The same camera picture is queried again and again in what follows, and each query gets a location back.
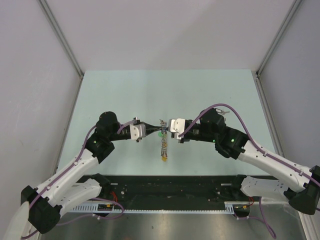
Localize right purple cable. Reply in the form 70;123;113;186
178;103;320;238

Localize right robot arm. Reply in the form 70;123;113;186
169;107;320;215

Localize black tag key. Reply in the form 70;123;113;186
215;108;229;116

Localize grey cable duct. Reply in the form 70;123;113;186
67;202;237;215

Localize right aluminium frame post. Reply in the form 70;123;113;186
255;0;304;78

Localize left aluminium frame post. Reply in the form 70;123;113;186
36;0;84;80

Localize aluminium frame post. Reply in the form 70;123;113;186
36;0;84;80
255;0;304;78

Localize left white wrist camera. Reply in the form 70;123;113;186
129;117;147;142

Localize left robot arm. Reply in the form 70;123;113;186
20;111;168;234

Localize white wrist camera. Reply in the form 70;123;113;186
129;117;147;142
168;118;186;141

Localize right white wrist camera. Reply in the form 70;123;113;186
168;118;186;141

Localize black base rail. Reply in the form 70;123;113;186
99;175;259;212

